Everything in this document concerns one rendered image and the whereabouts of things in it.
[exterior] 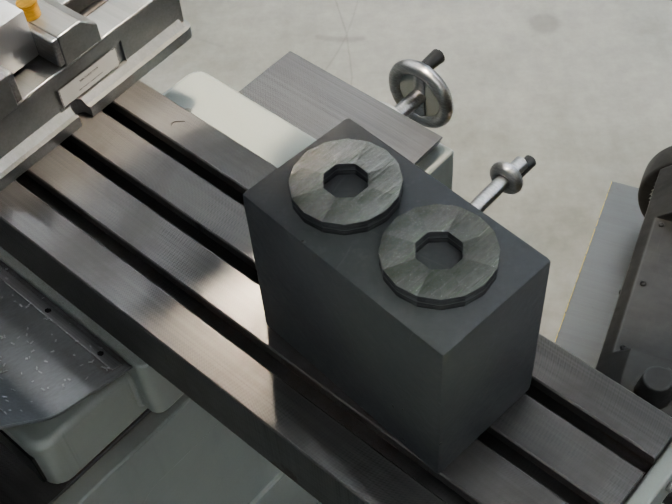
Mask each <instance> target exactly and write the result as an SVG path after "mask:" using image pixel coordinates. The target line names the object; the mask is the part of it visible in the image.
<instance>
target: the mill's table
mask: <svg viewBox="0 0 672 504"><path fill-rule="evenodd" d="M77 115H78V116H79V117H80V120H81V123H82V126H81V127H80V128H79V129H78V130H76V131H75V132H74V133H73V134H71V135H70V136H69V137H68V138H67V139H65V140H64V141H63V142H62V143H60V144H59V145H58V146H57V147H55V148H54V149H53V150H52V151H50V152H49V153H48V154H47V155H45V156H44V157H43V158H42V159H40V160H39V161H38V162H37V163H35V164H34V165H33V166H32V167H30V168H29V169H28V170H27V171H26V172H24V173H23V174H22V175H21V176H19V177H18V178H17V179H16V180H14V181H13V182H12V183H11V184H9V185H8V186H7V187H6V188H4V189H3V190H2V191H1V192H0V247H2V248H3V249H4V250H5V251H7V252H8V253H9V254H10V255H12V256H13V257H14V258H15V259H17V260H18V261H19V262H20V263H22V264H23V265H24V266H25V267H27V268H28V269H29V270H30V271H32V272H33V273H34V274H35V275H37V276H38V277H39V278H40V279H42V280H43V281H44V282H45V283H47V284H48V285H49V286H50V287H52V288H53V289H54V290H55V291H57V292H58V293H59V294H60V295H62V296H63V297H64V298H65V299H67V300H68V301H69V302H70V303H72V304H73V305H74V306H75V307H77V308H78V309H79V310H80V311H82V312H83V313H84V314H85V315H87V316H88V317H89V318H90V319H92V320H93V321H94V322H95V323H97V324H98V325H99V326H100V327H102V328H103V329H104V330H105V331H107V332H108V333H109V334H110V335H112V336H113V337H114V338H115V339H117V340H118V341H119V342H120V343H122V344H123V345H124V346H125V347H127V348H128V349H129V350H130V351H132V352H133V353H134V354H135V355H137V356H138V357H139V358H140V359H142V360H143V361H144V362H145V363H147V364H148V365H149V366H150V367H152V368H153V369H154V370H155V371H157V372H158V373H159V374H160V375H162V376H163V377H164V378H165V379H167V380H168V381H169V382H170V383H172V384H173V385H174V386H175V387H177V388H178V389H179V390H180V391H182V392H183V393H184V394H185V395H187V396H188V397H189V398H190V399H192V400H193V401H194V402H195V403H197V404H198V405H199V406H200V407H202V408H203V409H204V410H206V411H207V412H208V413H209V414H211V415H212V416H213V417H214V418H216V419H217V420H218V421H219V422H221V423H222V424H223V425H224V426H226V427H227V428H228V429H229V430H231V431H232V432H233V433H234V434H236V435H237V436H238V437H239V438H241V439H242V440H243V441H244V442H246V443H247V444H248V445H249V446H251V447H252V448H253V449H254V450H256V451H257V452H258V453H259V454H261V455H262V456H263V457H264V458H266V459H267V460H268V461H269V462H271V463H272V464H273V465H274V466H276V467H277V468H278V469H279V470H281V471H282V472H283V473H284V474H286V475H287V476H288V477H289V478H291V479H292V480H293V481H294V482H296V483H297V484H298V485H299V486H301V487H302V488H303V489H304V490H306V491H307V492H308V493H309V494H311V495H312V496H313V497H314V498H316V499H317V500H318V501H319V502H321V503H322V504H661V503H662V502H663V500H664V499H665V498H666V496H667V495H668V494H669V493H671V492H672V417H671V416H669V415H667V414H666V413H664V412H663V411H661V410H660V409H658V408H656V407H655V406H653V405H652V404H650V403H648V402H647V401H645V400H644V399H642V398H641V397H639V396H637V395H636V394H634V393H633V392H631V391H630V390H628V389H626V388H625V387H623V386H622V385H620V384H618V383H617V382H615V381H614V380H612V379H611V378H609V377H607V376H606V375H604V374H603V373H601V372H600V371H598V370H596V369H595V368H593V367H592V366H590V365H588V364H587V363H585V362H584V361H582V360H581V359H579V358H577V357H576V356H574V355H573V354H571V353H570V352H568V351H566V350H565V349H563V348H562V347H560V346H558V345H557V344H555V343H554V342H552V341H551V340H549V339H547V338H546V337H544V336H543V335H541V334H540V333H539V336H538V342H537V348H536V354H535V360H534V366H533V372H532V378H531V384H530V388H529V390H527V391H526V392H525V393H524V394H523V395H522V396H521V397H520V398H519V399H518V400H517V401H516V402H515V403H514V404H513V405H512V406H511V407H509V408H508V409H507V410H506V411H505V412H504V413H503V414H502V415H501V416H500V417H499V418H498V419H497V420H496V421H495V422H494V423H493V424H492V425H490V426H489V427H488V428H487V429H486V430H485V431H484V432H483V433H482V434H481V435H480V436H479V437H478V438H477V439H476V440H475V441H474V442H472V443H471V444H470V445H469V446H468V447H467V448H466V449H465V450H464V451H463V452H462V453H461V454H460V455H459V456H458V457H457V458H456V459H455V460H453V461H452V462H451V463H450V464H449V465H448V466H447V467H446V468H445V469H444V470H443V471H442V472H440V473H435V472H434V471H433V470H432V469H431V468H430V467H428V466H427V465H426V464H425V463H424V462H423V461H422V460H420V459H419V458H418V457H417V456H416V455H415V454H414V453H413V452H411V451H410V450H409V449H408V448H407V447H406V446H405V445H403V444H402V443H401V442H400V441H399V440H398V439H397V438H395V437H394V436H393V435H392V434H391V433H390V432H389V431H388V430H386V429H385V428H384V427H383V426H382V425H381V424H380V423H378V422H377V421H376V420H375V419H374V418H373V417H372V416H371V415H369V414H368V413H367V412H366V411H365V410H364V409H363V408H361V407H360V406H359V405H358V404H357V403H356V402H355V401H353V400H352V399H351V398H350V397H349V396H348V395H347V394H346V393H344V392H343V391H342V390H341V389H340V388H339V387H338V386H336V385H335V384H334V383H333V382H332V381H331V380H330V379H329V378H327V377H326V376H325V375H324V374H323V373H322V372H321V371H319V370H318V369H317V368H316V367H315V366H314V365H313V364H311V363H310V362H309V361H308V360H307V359H306V358H305V357H304V356H302V355H301V354H300V353H299V352H298V351H297V350H296V349H294V348H293V347H292V346H291V345H290V344H289V343H288V342H287V341H285V340H284V339H283V338H282V337H281V336H280V335H279V334H277V333H276V332H275V331H274V330H273V329H272V328H271V327H269V326H268V325H267V323H266V318H265V312H264V307H263V302H262V297H261V291H260V286H259V281H258V275H257V270H256V265H255V259H254V254H253V249H252V243H251V238H250V233H249V227H248V222H247V217H246V212H245V206H244V201H243V194H244V193H245V192H246V191H247V190H248V189H250V188H251V187H253V186H254V185H255V184H257V183H258V182H259V181H261V180H262V179H264V178H265V177H266V176H268V175H269V174H270V173H272V172H273V171H275V170H276V169H277V167H276V166H274V165H273V164H271V163H269V162H268V161H266V160H265V159H263V158H262V157H260V156H258V155H257V154H255V153H254V152H252V151H251V150H249V149H247V148H246V147H244V146H243V145H241V144H239V143H238V142H236V141H235V140H233V139H232V138H230V137H228V136H227V135H225V134H224V133H222V132H221V131H219V130H217V129H216V128H214V127H213V126H211V125H209V124H208V123H206V122H205V121H203V120H202V119H200V118H198V117H197V116H195V115H194V114H192V113H191V112H189V111H187V110H186V109H184V108H183V107H181V106H179V105H178V104H176V103H175V102H173V101H172V100H170V99H168V98H167V97H165V96H164V95H162V94H161V93H159V92H157V91H156V90H154V89H153V88H151V87H149V86H148V85H146V84H145V83H143V82H142V81H140V80H139V81H137V82H136V83H135V84H134V85H132V86H131V87H130V88H129V89H127V90H126V91H125V92H124V93H122V94H121V95H120V96H119V97H117V98H116V99H115V100H114V101H112V102H111V103H110V104H109V105H108V106H106V107H105V108H104V109H103V110H101V111H100V112H99V113H98V114H96V115H95V116H94V117H93V116H92V115H90V114H88V113H85V112H82V113H79V114H77Z"/></svg>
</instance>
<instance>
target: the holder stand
mask: <svg viewBox="0 0 672 504"><path fill-rule="evenodd" d="M243 201H244V206H245V212H246V217H247V222H248V227H249V233H250V238H251V243H252V249H253V254H254V259H255V265H256V270H257V275H258V281H259V286H260V291H261V297H262V302H263V307H264V312H265V318H266V323H267V325H268V326H269V327H271V328H272V329H273V330H274V331H275V332H276V333H277V334H279V335H280V336H281V337H282V338H283V339H284V340H285V341H287V342H288V343H289V344H290V345H291V346H292V347H293V348H294V349H296V350H297V351H298V352H299V353H300V354H301V355H302V356H304V357H305V358H306V359H307V360H308V361H309V362H310V363H311V364H313V365H314V366H315V367H316V368H317V369H318V370H319V371H321V372H322V373H323V374H324V375H325V376H326V377H327V378H329V379H330V380H331V381H332V382H333V383H334V384H335V385H336V386H338V387H339V388H340V389H341V390H342V391H343V392H344V393H346V394H347V395H348V396H349V397H350V398H351V399H352V400H353V401H355V402H356V403H357V404H358V405H359V406H360V407H361V408H363V409H364V410H365V411H366V412H367V413H368V414H369V415H371V416H372V417H373V418H374V419H375V420H376V421H377V422H378V423H380V424H381V425H382V426H383V427H384V428H385V429H386V430H388V431H389V432H390V433H391V434H392V435H393V436H394V437H395V438H397V439H398V440H399V441H400V442H401V443H402V444H403V445H405V446H406V447H407V448H408V449H409V450H410V451H411V452H413V453H414V454H415V455H416V456H417V457H418V458H419V459H420V460H422V461H423V462H424V463H425V464H426V465H427V466H428V467H430V468H431V469H432V470H433V471H434V472H435V473H440V472H442V471H443V470H444V469H445V468H446V467H447V466H448V465H449V464H450V463H451V462H452V461H453V460H455V459H456V458H457V457H458V456H459V455H460V454H461V453H462V452H463V451H464V450H465V449H466V448H467V447H468V446H469V445H470V444H471V443H472V442H474V441H475V440H476V439H477V438H478V437H479V436H480V435H481V434H482V433H483V432H484V431H485V430H486V429H487V428H488V427H489V426H490V425H492V424H493V423H494V422H495V421H496V420H497V419H498V418H499V417H500V416H501V415H502V414H503V413H504V412H505V411H506V410H507V409H508V408H509V407H511V406H512V405H513V404H514V403H515V402H516V401H517V400H518V399H519V398H520V397H521V396H522V395H523V394H524V393H525V392H526V391H527V390H529V388H530V384H531V378H532V372H533V366H534V360H535V354H536V348H537V342H538V336H539V330H540V324H541V318H542V312H543V306H544V300H545V294H546V288H547V282H548V275H549V269H550V263H551V262H550V260H549V259H548V258H547V257H546V256H544V255H543V254H541V253H540V252H539V251H537V250H536V249H534V248H533V247H532V246H530V245H529V244H527V243H526V242H524V241H523V240H522V239H520V238H519V237H517V236H516V235H515V234H513V233H512V232H510V231H509V230H507V229H506V228H505V227H503V226H502V225H500V224H499V223H498V222H496V221H495V220H493V219H492V218H490V217H489V216H488V215H486V214H485V213H483V212H482V211H481V210H479V209H478V208H476V207H475V206H473V205H472V204H471V203H469V202H468V201H466V200H465V199H464V198H462V197H461V196H459V195H458V194H456V193H455V192H454V191H452V190H451V189H449V188H448V187H446V186H445V185H444V184H442V183H441V182H439V181H438V180H437V179H435V178H434V177H432V176H431V175H429V174H428V173H427V172H425V171H424V170H422V169H421V168H420V167H418V166H417V165H415V164H414V163H412V162H411V161H410V160H408V159H407V158H405V157H404V156H403V155H401V154H400V153H398V152H397V151H395V150H394V149H393V148H391V147H390V146H388V145H387V144H386V143H384V142H383V141H381V140H380V139H378V138H377V137H376V136H374V135H373V134H371V133H370V132H369V131H367V130H366V129H364V128H363V127H361V126H360V125H359V124H357V123H356V122H354V121H353V120H352V119H349V118H347V119H345V120H344V121H342V122H341V123H340V124H338V125H337V126H335V127H334V128H333V129H331V130H330V131H328V132H327V133H326V134H324V135H323V136H322V137H320V138H319V139H317V140H316V141H315V142H313V143H312V144H311V145H309V146H308V147H306V148H305V149H304V150H302V151H301V152H299V153H298V154H297V155H295V156H294V157H293V158H291V159H290V160H288V161H287V162H286V163H284V164H283V165H282V166H280V167H279V168H277V169H276V170H275V171H273V172H272V173H270V174H269V175H268V176H266V177H265V178H264V179H262V180H261V181H259V182H258V183H257V184H255V185H254V186H253V187H251V188H250V189H248V190H247V191H246V192H245V193H244V194H243Z"/></svg>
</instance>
